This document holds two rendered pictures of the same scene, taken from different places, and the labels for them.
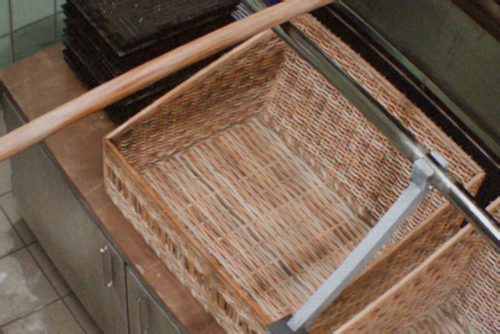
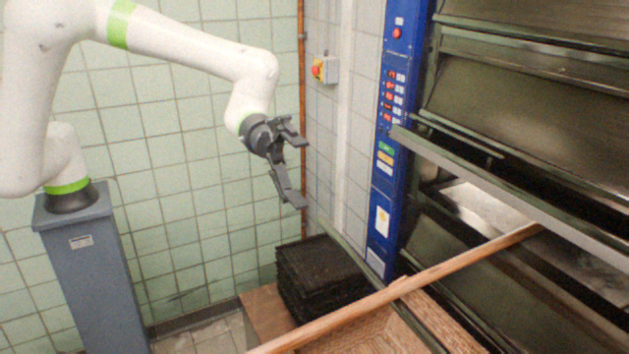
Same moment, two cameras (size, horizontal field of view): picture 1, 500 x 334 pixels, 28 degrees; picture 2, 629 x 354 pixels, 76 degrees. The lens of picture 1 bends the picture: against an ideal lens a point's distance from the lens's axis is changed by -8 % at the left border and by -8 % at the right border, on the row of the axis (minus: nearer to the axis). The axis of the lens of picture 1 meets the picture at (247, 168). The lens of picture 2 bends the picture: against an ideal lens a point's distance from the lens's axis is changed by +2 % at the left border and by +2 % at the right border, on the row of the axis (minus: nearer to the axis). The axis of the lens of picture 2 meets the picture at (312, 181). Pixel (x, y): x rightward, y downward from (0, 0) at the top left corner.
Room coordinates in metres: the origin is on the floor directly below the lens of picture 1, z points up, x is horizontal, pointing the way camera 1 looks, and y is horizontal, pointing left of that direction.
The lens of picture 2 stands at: (0.54, 0.00, 1.86)
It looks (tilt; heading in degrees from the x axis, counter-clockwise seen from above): 29 degrees down; 13
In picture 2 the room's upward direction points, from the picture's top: straight up
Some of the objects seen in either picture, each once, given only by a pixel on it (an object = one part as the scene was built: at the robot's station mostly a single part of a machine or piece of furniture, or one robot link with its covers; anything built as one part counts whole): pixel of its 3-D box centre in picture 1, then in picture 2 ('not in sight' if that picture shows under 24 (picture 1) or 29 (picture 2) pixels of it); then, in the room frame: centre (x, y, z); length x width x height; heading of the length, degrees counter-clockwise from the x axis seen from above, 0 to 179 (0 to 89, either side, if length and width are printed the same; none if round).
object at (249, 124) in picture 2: not in sight; (261, 134); (1.39, 0.32, 1.49); 0.12 x 0.06 x 0.09; 129
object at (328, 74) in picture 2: not in sight; (325, 69); (2.20, 0.33, 1.46); 0.10 x 0.07 x 0.10; 40
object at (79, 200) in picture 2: not in sight; (70, 185); (1.45, 1.00, 1.23); 0.26 x 0.15 x 0.06; 41
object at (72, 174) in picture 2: not in sight; (54, 157); (1.40, 0.96, 1.36); 0.16 x 0.13 x 0.19; 9
